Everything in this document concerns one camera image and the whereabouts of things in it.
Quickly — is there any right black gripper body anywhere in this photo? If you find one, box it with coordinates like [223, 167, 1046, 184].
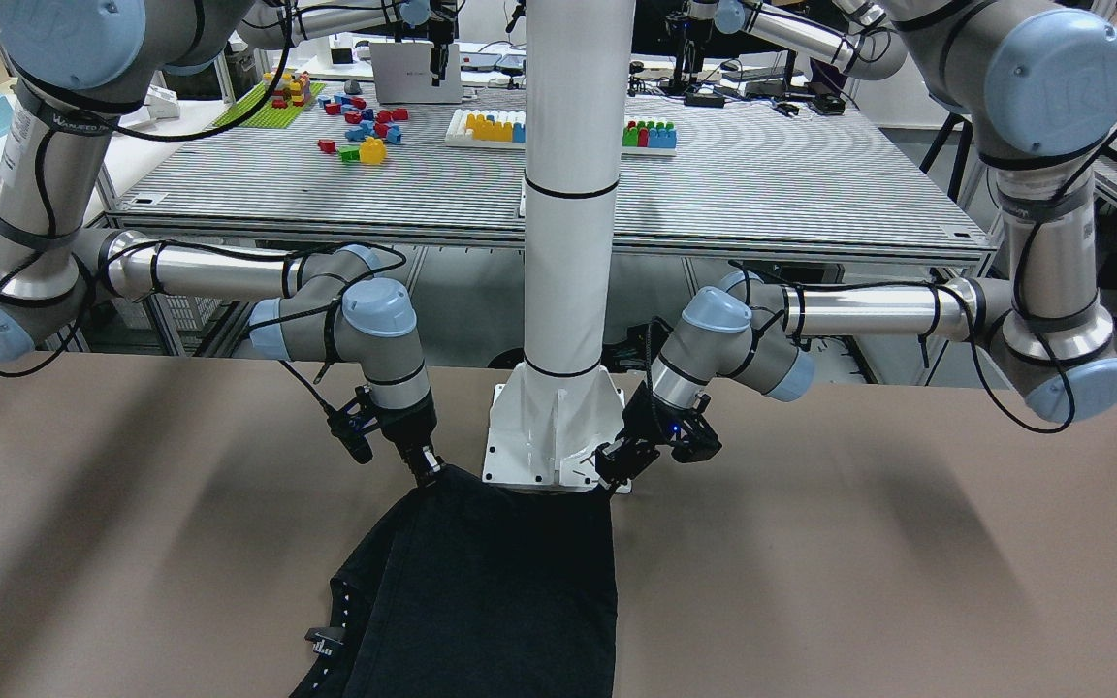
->
[378, 402, 446, 487]

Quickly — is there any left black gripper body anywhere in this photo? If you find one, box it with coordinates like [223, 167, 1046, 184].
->
[595, 383, 686, 491]

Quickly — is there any black printed t-shirt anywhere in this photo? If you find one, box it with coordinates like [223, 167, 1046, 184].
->
[294, 465, 618, 697]

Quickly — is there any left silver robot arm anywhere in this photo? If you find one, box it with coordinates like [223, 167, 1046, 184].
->
[592, 1, 1117, 493]

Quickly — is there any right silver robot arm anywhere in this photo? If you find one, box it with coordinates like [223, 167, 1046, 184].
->
[0, 1, 443, 485]

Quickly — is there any striped work table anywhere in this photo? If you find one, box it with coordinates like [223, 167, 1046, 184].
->
[112, 96, 996, 267]

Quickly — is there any white tray with blocks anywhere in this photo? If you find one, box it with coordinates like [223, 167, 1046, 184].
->
[442, 108, 680, 157]

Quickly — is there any green lego baseplate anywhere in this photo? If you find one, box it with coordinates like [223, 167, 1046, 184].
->
[209, 82, 327, 130]

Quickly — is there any silver laptop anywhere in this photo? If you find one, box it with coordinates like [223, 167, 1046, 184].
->
[369, 41, 464, 105]

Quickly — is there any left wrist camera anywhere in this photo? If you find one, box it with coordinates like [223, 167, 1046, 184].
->
[666, 394, 722, 463]

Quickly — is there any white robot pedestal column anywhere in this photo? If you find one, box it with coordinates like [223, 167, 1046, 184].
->
[483, 1, 634, 491]

